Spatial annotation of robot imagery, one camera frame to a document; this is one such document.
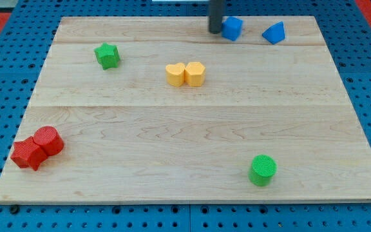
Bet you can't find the green cylinder block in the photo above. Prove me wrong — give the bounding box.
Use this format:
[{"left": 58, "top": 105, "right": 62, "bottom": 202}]
[{"left": 248, "top": 154, "right": 278, "bottom": 186}]

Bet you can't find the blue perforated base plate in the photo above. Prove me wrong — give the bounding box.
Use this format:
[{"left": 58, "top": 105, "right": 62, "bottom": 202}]
[{"left": 0, "top": 0, "right": 371, "bottom": 231}]

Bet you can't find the blue wedge block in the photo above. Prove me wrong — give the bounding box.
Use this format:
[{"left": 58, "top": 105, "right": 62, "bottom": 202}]
[{"left": 262, "top": 21, "right": 285, "bottom": 44}]

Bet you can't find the blue cube block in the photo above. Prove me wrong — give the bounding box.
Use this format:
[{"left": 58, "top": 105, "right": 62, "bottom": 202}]
[{"left": 222, "top": 16, "right": 243, "bottom": 41}]

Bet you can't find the yellow heart block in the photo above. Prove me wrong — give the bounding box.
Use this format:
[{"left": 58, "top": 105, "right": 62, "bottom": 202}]
[{"left": 165, "top": 63, "right": 186, "bottom": 87}]

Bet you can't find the red star block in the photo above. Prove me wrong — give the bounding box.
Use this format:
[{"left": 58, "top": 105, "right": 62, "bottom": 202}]
[{"left": 10, "top": 137, "right": 48, "bottom": 171}]

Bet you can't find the light wooden board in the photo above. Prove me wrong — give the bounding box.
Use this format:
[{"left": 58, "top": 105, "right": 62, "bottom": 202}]
[{"left": 0, "top": 16, "right": 371, "bottom": 205}]

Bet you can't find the yellow hexagon block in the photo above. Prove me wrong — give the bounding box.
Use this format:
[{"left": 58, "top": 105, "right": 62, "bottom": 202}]
[{"left": 185, "top": 62, "right": 205, "bottom": 87}]

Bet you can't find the red cylinder block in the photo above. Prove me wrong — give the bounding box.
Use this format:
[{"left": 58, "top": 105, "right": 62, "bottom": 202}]
[{"left": 33, "top": 126, "right": 64, "bottom": 156}]

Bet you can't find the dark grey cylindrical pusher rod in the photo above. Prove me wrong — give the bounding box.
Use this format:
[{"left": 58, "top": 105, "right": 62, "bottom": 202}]
[{"left": 208, "top": 0, "right": 225, "bottom": 34}]

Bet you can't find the green star block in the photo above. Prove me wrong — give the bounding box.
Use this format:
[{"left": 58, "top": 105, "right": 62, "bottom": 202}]
[{"left": 94, "top": 43, "right": 120, "bottom": 70}]

